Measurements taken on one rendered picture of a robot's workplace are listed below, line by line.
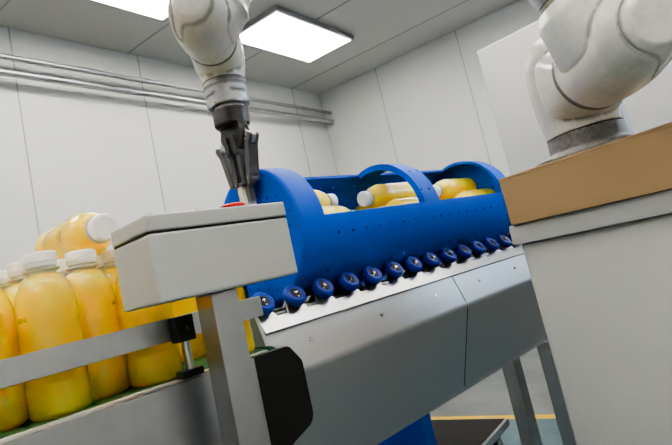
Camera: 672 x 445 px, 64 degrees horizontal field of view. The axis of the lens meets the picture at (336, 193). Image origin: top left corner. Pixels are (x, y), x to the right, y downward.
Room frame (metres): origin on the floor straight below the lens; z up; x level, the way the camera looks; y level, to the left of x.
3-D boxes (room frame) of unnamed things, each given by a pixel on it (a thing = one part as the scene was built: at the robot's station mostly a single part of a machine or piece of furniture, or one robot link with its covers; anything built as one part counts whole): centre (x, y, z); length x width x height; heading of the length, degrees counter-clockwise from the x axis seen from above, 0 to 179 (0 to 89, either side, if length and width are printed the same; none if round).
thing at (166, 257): (0.69, 0.18, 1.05); 0.20 x 0.10 x 0.10; 136
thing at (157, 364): (0.75, 0.29, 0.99); 0.07 x 0.07 x 0.19
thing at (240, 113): (1.07, 0.18, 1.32); 0.08 x 0.07 x 0.09; 46
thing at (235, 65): (1.06, 0.18, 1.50); 0.13 x 0.11 x 0.16; 3
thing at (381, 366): (1.79, -0.49, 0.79); 2.17 x 0.29 x 0.34; 136
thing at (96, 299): (0.73, 0.36, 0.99); 0.07 x 0.07 x 0.19
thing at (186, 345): (0.72, 0.24, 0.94); 0.03 x 0.02 x 0.08; 136
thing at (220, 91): (1.07, 0.18, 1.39); 0.09 x 0.09 x 0.06
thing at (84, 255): (0.73, 0.36, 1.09); 0.04 x 0.04 x 0.02
